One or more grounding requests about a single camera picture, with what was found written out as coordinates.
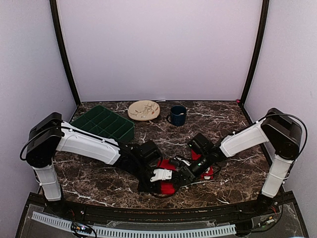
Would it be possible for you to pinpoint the beige floral ceramic plate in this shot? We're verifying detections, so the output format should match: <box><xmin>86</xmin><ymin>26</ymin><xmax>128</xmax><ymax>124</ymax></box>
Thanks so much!
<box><xmin>128</xmin><ymin>100</ymin><xmax>160</xmax><ymax>121</ymax></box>

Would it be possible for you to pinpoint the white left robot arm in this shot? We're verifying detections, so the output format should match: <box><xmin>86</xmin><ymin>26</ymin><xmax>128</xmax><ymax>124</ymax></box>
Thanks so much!
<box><xmin>20</xmin><ymin>113</ymin><xmax>171</xmax><ymax>216</ymax></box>

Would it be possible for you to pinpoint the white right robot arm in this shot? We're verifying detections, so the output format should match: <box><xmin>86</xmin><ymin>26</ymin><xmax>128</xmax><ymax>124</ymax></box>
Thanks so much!
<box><xmin>178</xmin><ymin>108</ymin><xmax>308</xmax><ymax>215</ymax></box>

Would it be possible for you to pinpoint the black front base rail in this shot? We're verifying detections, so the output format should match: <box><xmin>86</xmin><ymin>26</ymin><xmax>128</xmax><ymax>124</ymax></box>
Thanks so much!
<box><xmin>24</xmin><ymin>192</ymin><xmax>298</xmax><ymax>225</ymax></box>

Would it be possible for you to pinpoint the black frame post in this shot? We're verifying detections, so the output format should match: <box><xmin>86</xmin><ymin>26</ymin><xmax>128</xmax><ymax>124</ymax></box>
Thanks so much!
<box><xmin>239</xmin><ymin>0</ymin><xmax>270</xmax><ymax>107</ymax></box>
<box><xmin>49</xmin><ymin>0</ymin><xmax>81</xmax><ymax>107</ymax></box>

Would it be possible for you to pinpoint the red santa sock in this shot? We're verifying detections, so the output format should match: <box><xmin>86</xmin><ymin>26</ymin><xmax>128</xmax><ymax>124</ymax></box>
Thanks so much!
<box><xmin>158</xmin><ymin>159</ymin><xmax>176</xmax><ymax>195</ymax></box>
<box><xmin>190</xmin><ymin>150</ymin><xmax>213</xmax><ymax>180</ymax></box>

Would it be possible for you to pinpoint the black left frame post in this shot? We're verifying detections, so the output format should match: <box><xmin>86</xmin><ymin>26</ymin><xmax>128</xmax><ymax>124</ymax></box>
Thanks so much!
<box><xmin>49</xmin><ymin>0</ymin><xmax>81</xmax><ymax>107</ymax></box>

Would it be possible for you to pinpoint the green divided plastic tray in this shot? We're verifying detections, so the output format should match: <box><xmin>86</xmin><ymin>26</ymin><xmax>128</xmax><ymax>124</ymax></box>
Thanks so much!
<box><xmin>71</xmin><ymin>106</ymin><xmax>135</xmax><ymax>143</ymax></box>

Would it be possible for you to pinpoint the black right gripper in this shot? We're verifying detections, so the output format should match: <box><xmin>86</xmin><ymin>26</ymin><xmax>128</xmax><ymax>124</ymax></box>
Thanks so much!
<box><xmin>173</xmin><ymin>152</ymin><xmax>211</xmax><ymax>188</ymax></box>

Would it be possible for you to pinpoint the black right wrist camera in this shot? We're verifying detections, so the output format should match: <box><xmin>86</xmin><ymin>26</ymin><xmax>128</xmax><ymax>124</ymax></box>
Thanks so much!
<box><xmin>187</xmin><ymin>133</ymin><xmax>214</xmax><ymax>155</ymax></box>

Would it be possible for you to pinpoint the black right frame post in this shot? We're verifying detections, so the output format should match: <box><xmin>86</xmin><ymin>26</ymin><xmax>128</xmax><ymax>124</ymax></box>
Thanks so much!
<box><xmin>239</xmin><ymin>0</ymin><xmax>270</xmax><ymax>107</ymax></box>

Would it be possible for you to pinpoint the white slotted cable duct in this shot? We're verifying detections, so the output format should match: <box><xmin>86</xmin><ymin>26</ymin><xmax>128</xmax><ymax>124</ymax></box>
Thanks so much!
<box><xmin>31</xmin><ymin>211</ymin><xmax>237</xmax><ymax>238</ymax></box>

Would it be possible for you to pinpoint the dark blue mug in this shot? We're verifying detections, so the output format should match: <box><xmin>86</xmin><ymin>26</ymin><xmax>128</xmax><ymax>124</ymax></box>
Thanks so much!
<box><xmin>166</xmin><ymin>105</ymin><xmax>187</xmax><ymax>126</ymax></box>

